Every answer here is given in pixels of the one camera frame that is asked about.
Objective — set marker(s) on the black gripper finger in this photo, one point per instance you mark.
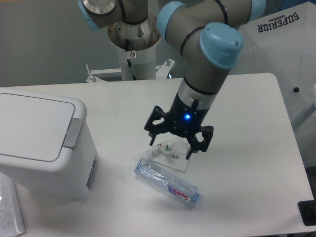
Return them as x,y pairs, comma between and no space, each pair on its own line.
195,144
157,123

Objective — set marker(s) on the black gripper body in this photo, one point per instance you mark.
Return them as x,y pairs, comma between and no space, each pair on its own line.
187,118

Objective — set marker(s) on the white push-top trash can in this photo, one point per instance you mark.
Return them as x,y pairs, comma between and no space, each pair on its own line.
45,143

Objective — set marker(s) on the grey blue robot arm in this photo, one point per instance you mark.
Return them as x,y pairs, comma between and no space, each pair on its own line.
206,36

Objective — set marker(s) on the crumpled clear plastic wrapper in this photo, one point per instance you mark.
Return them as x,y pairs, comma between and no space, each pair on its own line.
170,153

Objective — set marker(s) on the clear plastic water bottle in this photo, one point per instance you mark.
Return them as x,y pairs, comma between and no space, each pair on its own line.
165,181

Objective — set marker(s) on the white superior umbrella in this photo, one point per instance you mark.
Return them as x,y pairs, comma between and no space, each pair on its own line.
283,44

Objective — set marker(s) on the black device at table edge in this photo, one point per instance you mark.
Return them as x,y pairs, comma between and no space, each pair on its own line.
308,212

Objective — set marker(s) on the white paper notepad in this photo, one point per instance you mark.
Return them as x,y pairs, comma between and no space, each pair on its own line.
11,219

